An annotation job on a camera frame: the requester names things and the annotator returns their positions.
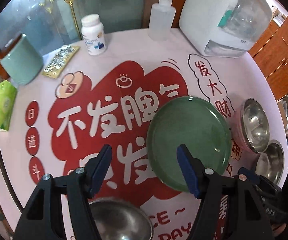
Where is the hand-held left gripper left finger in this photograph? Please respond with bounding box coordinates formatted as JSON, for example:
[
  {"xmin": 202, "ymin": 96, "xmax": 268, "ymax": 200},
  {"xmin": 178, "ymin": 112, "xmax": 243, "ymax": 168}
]
[{"xmin": 14, "ymin": 151, "xmax": 112, "ymax": 240}]

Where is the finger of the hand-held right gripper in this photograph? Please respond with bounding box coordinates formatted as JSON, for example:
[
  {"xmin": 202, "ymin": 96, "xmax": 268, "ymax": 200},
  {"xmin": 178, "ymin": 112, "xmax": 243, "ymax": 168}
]
[{"xmin": 238, "ymin": 167, "xmax": 282, "ymax": 197}]

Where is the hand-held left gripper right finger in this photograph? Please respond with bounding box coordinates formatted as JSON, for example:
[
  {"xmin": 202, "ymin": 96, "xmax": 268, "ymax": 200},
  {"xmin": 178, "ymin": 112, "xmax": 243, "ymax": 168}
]
[{"xmin": 177, "ymin": 144, "xmax": 272, "ymax": 240}]

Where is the steel bowl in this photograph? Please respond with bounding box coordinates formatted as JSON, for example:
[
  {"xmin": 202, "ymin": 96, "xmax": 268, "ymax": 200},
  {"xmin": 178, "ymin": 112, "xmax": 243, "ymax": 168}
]
[
  {"xmin": 255, "ymin": 140, "xmax": 285, "ymax": 184},
  {"xmin": 87, "ymin": 197, "xmax": 154, "ymax": 240}
]

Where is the green plate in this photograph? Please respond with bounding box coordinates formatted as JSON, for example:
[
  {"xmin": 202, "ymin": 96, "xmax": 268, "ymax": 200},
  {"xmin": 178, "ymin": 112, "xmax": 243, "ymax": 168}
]
[{"xmin": 146, "ymin": 96, "xmax": 232, "ymax": 193}]

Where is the pink bowl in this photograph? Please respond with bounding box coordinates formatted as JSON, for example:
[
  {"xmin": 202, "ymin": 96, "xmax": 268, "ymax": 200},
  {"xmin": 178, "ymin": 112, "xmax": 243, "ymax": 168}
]
[{"xmin": 231, "ymin": 98, "xmax": 271, "ymax": 153}]

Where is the foil blister pack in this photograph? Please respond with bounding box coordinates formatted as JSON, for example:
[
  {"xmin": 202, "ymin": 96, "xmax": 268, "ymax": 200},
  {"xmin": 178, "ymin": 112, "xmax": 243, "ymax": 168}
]
[{"xmin": 42, "ymin": 44, "xmax": 81, "ymax": 78}]

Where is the green tissue box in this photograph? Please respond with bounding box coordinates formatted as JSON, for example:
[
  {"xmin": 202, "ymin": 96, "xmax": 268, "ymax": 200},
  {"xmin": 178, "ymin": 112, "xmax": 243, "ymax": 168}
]
[{"xmin": 0, "ymin": 80, "xmax": 18, "ymax": 132}]

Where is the pink printed tablecloth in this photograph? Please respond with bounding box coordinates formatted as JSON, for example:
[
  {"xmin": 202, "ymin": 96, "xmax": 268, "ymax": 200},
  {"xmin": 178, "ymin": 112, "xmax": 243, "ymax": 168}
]
[{"xmin": 0, "ymin": 27, "xmax": 288, "ymax": 240}]

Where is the white pill bottle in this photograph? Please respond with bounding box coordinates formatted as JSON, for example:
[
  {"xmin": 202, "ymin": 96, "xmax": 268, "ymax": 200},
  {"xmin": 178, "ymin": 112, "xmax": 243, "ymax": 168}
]
[{"xmin": 80, "ymin": 14, "xmax": 108, "ymax": 56}]

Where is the teal canister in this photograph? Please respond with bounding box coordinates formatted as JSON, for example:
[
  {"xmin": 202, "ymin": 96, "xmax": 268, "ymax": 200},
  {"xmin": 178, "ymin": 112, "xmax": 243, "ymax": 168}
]
[{"xmin": 0, "ymin": 33, "xmax": 44, "ymax": 85}]

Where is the clear squeeze bottle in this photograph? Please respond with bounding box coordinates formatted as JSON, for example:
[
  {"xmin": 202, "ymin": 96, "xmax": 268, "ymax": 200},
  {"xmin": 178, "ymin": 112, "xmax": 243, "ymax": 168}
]
[{"xmin": 148, "ymin": 0, "xmax": 178, "ymax": 41}]

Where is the white sterilizer cabinet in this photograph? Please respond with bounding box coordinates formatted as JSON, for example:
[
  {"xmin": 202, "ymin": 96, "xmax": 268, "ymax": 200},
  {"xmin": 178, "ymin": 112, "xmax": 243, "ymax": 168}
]
[{"xmin": 179, "ymin": 0, "xmax": 273, "ymax": 58}]

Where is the glass door with gold ornament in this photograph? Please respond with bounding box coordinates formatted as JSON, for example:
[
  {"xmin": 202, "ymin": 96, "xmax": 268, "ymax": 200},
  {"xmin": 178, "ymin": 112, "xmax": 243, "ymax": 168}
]
[{"xmin": 0, "ymin": 0, "xmax": 147, "ymax": 55}]

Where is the wooden wall cabinet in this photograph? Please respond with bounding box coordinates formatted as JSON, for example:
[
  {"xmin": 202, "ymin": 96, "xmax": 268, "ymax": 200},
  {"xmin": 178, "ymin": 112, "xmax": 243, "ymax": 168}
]
[{"xmin": 249, "ymin": 12, "xmax": 288, "ymax": 100}]

